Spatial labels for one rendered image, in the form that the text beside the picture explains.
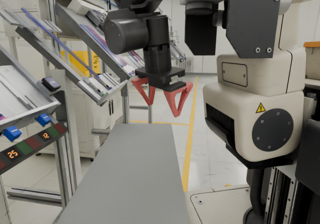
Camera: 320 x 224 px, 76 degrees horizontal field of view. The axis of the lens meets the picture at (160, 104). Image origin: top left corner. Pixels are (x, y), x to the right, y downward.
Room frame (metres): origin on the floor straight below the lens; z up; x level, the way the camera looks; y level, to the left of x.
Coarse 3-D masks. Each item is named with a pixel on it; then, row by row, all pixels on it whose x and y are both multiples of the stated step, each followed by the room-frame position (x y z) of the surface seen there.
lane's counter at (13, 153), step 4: (12, 148) 0.46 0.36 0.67; (4, 152) 0.44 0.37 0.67; (8, 152) 0.45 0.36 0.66; (12, 152) 0.45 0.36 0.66; (16, 152) 0.46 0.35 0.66; (8, 156) 0.44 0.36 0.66; (12, 156) 0.44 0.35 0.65; (16, 156) 0.45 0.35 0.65; (20, 156) 0.46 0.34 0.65; (12, 160) 0.44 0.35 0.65
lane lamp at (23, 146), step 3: (24, 141) 0.50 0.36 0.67; (18, 144) 0.48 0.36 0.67; (21, 144) 0.49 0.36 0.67; (24, 144) 0.49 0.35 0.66; (27, 144) 0.50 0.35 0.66; (18, 147) 0.47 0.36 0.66; (21, 147) 0.48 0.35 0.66; (24, 147) 0.48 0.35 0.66; (27, 147) 0.49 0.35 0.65; (30, 147) 0.49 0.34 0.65; (21, 150) 0.47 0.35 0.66; (24, 150) 0.48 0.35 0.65; (27, 150) 0.48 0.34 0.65; (30, 150) 0.49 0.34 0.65; (24, 153) 0.47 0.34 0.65; (27, 153) 0.47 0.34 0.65
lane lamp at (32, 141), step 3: (30, 138) 0.52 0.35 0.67; (33, 138) 0.52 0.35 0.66; (27, 141) 0.50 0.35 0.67; (30, 141) 0.51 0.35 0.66; (33, 141) 0.52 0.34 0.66; (36, 141) 0.52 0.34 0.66; (30, 144) 0.50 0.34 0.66; (33, 144) 0.51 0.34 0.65; (36, 144) 0.51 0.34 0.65; (39, 144) 0.52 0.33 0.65; (33, 147) 0.50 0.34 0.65; (36, 147) 0.51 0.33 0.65
